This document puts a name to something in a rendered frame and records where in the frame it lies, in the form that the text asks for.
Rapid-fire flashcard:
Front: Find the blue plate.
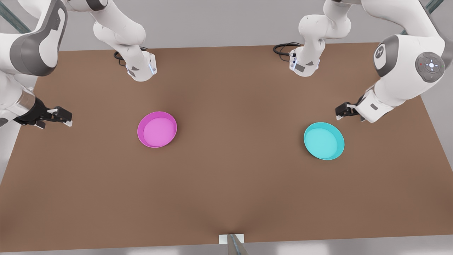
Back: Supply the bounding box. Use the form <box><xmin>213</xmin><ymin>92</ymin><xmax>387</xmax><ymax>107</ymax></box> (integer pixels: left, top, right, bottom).
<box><xmin>303</xmin><ymin>122</ymin><xmax>345</xmax><ymax>161</ymax></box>

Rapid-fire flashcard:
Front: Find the pink plate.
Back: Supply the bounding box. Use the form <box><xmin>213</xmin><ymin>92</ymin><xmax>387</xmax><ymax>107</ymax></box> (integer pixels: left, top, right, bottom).
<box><xmin>137</xmin><ymin>111</ymin><xmax>177</xmax><ymax>148</ymax></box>

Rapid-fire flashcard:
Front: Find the black cable loop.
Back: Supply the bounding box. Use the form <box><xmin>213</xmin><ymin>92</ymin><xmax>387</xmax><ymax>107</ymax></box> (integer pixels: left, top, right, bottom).
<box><xmin>113</xmin><ymin>46</ymin><xmax>149</xmax><ymax>67</ymax></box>
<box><xmin>273</xmin><ymin>42</ymin><xmax>302</xmax><ymax>63</ymax></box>

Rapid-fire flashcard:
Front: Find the silver frame post with foot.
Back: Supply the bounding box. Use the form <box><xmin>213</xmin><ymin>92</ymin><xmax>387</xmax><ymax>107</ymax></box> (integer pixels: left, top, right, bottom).
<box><xmin>218</xmin><ymin>233</ymin><xmax>249</xmax><ymax>255</ymax></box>

